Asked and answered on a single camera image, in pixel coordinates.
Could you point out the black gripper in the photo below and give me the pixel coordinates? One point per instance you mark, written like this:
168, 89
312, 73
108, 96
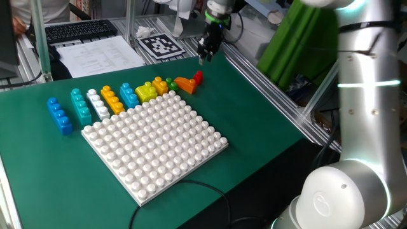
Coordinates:
213, 36

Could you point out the small red block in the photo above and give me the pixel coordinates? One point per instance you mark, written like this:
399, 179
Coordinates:
198, 78

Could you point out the orange curved block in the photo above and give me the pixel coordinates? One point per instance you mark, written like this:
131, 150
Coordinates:
186, 85

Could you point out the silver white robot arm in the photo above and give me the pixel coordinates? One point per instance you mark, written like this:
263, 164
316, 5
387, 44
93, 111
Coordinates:
362, 111

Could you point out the person's hand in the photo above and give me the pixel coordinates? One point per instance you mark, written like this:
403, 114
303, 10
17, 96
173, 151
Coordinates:
18, 25

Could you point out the green two-stud block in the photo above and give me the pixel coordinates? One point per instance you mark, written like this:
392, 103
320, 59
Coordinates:
171, 84

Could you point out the black white fiducial marker board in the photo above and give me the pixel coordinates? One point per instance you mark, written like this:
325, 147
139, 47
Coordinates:
160, 46

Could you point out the orange-yellow two-stud block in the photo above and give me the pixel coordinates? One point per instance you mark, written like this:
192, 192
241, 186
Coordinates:
160, 86

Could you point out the crumpled white tissue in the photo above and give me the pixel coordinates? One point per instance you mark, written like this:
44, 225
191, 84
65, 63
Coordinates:
144, 31

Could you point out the lime yellow sloped block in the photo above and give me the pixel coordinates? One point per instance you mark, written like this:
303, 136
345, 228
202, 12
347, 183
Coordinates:
145, 93

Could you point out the blue three-stud block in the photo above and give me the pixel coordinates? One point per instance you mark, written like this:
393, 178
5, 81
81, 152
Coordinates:
129, 96

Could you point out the orange-yellow four-stud block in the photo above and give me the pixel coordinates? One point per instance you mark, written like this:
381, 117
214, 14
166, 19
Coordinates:
113, 101

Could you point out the white printed paper sheet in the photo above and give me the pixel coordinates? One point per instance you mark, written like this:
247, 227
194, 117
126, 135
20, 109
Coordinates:
98, 57

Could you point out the white studded baseplate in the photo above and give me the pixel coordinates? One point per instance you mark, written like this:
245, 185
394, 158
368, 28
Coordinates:
152, 149

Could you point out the white four-stud block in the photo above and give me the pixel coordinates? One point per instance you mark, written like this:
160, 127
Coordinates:
98, 105

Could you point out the black keyboard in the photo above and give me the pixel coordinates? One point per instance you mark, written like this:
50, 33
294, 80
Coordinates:
76, 30

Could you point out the teal four-stud block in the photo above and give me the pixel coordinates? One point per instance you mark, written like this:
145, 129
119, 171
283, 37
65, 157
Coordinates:
81, 108

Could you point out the black computer mouse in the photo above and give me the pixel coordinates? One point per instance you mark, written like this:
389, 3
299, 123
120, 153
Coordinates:
54, 54

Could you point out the blue four-stud block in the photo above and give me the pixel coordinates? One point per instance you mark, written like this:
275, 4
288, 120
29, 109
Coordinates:
59, 117

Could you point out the person in white shirt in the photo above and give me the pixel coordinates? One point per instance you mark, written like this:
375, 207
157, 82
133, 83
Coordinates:
44, 9

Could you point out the green table mat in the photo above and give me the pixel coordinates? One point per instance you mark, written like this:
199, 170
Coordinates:
47, 171

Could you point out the dark monitor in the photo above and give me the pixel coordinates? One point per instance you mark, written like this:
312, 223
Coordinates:
8, 31

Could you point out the aluminium frame post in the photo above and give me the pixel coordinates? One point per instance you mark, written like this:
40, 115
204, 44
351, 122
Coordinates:
130, 22
41, 41
321, 92

